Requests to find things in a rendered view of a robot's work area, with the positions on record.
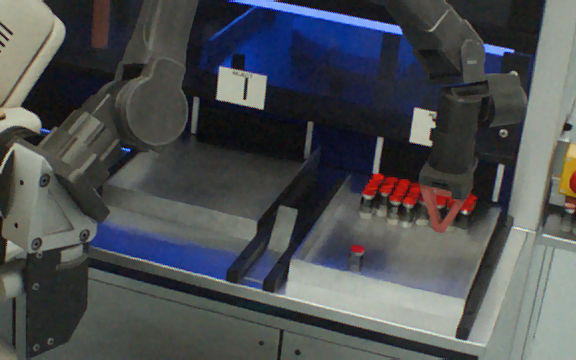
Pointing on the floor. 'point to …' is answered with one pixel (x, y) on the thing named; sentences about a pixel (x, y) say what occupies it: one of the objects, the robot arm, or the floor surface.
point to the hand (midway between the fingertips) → (439, 226)
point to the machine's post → (537, 154)
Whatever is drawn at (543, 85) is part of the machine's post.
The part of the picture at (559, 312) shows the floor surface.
